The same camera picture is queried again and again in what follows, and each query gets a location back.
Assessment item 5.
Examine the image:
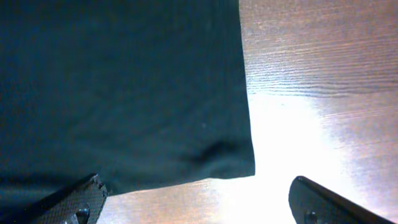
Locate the black polo shirt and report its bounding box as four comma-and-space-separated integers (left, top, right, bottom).
1, 0, 255, 214

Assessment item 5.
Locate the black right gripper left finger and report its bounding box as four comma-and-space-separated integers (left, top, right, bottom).
1, 174, 108, 224

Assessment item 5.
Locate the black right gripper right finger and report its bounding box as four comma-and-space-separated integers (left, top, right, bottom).
289, 176, 394, 224

